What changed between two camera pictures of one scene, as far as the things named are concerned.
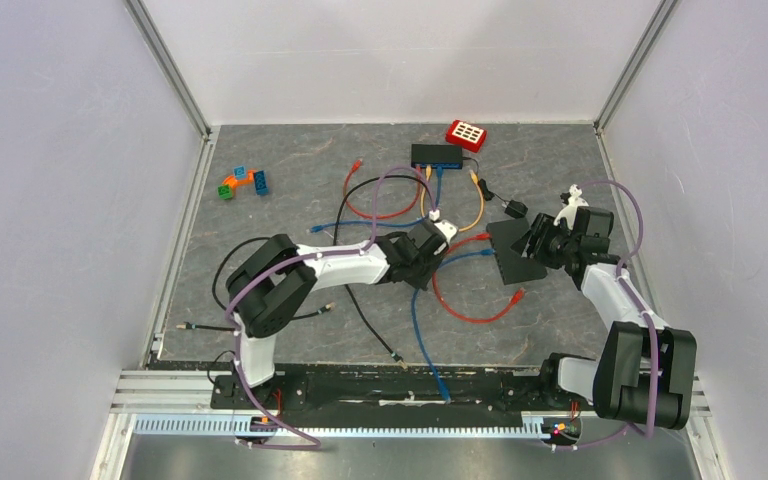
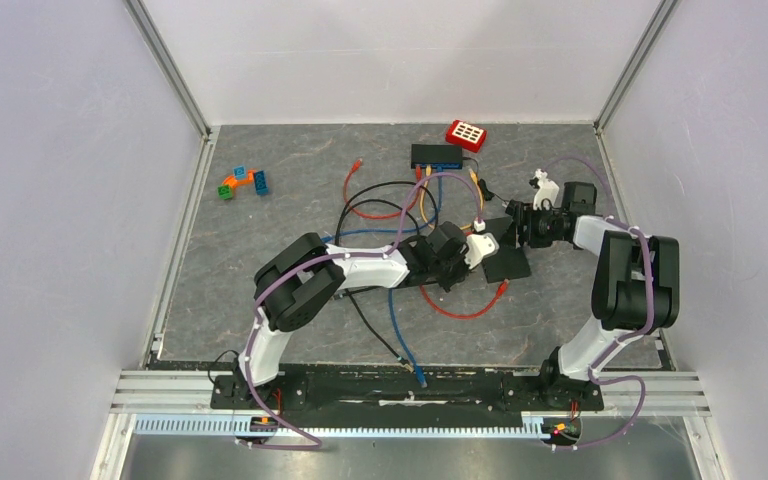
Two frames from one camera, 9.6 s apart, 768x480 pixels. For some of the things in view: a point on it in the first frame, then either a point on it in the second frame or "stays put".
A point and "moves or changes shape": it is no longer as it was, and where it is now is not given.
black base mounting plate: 401,390 stays put
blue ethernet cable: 418,331 → 419,369
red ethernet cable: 356,165 stays put
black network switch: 447,156 stays put
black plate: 514,267 moves or changes shape
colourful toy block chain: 241,175 stays put
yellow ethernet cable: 474,177 stays put
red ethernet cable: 520,292 → 501,292
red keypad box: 467,136 stays put
